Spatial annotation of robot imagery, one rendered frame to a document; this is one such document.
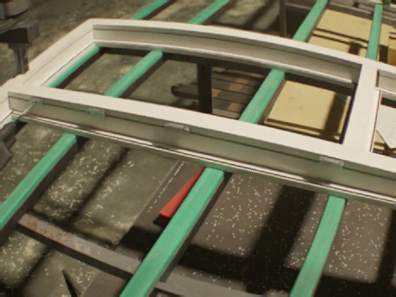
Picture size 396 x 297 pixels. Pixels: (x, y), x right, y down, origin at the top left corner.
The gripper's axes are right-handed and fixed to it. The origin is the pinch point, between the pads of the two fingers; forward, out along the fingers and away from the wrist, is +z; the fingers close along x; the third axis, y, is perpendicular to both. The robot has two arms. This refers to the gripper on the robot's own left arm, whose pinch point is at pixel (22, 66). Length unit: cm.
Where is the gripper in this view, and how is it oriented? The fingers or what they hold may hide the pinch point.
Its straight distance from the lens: 132.9
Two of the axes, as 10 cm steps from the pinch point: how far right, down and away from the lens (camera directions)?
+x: -9.2, -2.1, 3.3
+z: 0.3, 8.0, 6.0
